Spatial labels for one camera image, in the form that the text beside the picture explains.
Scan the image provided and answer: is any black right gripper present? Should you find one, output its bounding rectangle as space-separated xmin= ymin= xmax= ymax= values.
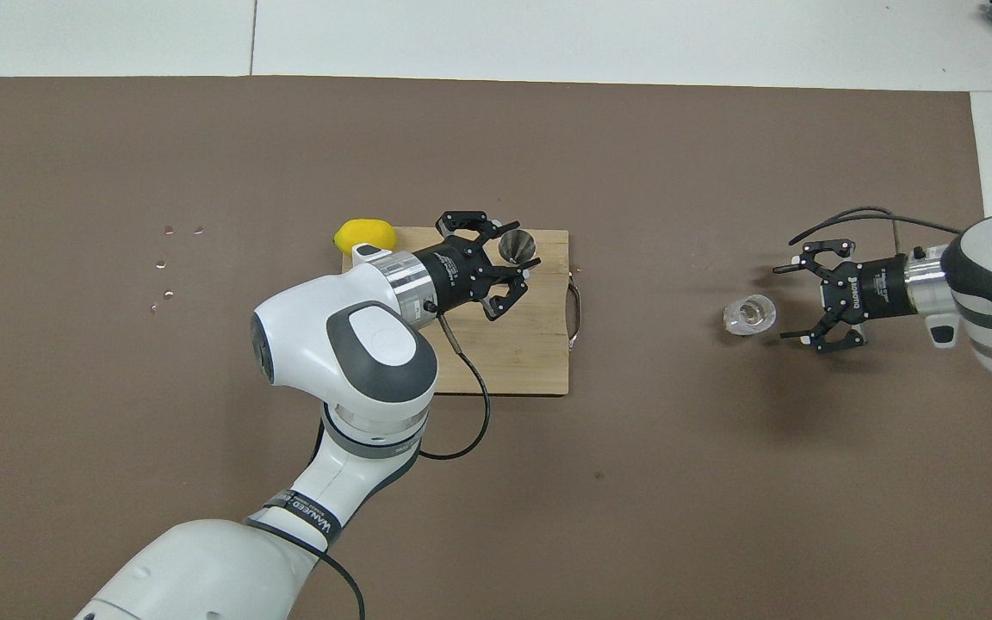
xmin=773 ymin=239 xmax=910 ymax=354

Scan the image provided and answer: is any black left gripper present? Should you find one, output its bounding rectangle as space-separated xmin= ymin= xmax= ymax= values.
xmin=414 ymin=210 xmax=542 ymax=322

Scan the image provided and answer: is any steel double jigger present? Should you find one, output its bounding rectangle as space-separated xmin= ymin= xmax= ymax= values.
xmin=498 ymin=228 xmax=540 ymax=269

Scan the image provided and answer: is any small clear glass cup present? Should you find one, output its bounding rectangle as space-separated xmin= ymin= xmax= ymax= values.
xmin=722 ymin=294 xmax=778 ymax=337

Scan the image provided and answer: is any bamboo cutting board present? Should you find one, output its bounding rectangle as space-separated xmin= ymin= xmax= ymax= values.
xmin=341 ymin=226 xmax=570 ymax=396

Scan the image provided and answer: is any yellow lemon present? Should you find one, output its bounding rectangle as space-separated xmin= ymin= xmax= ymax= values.
xmin=333 ymin=218 xmax=398 ymax=257

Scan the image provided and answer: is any brown paper table mat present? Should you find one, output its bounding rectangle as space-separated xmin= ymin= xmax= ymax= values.
xmin=0 ymin=76 xmax=992 ymax=620

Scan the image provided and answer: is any metal cutting board handle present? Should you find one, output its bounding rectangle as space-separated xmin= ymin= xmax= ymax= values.
xmin=565 ymin=267 xmax=586 ymax=350

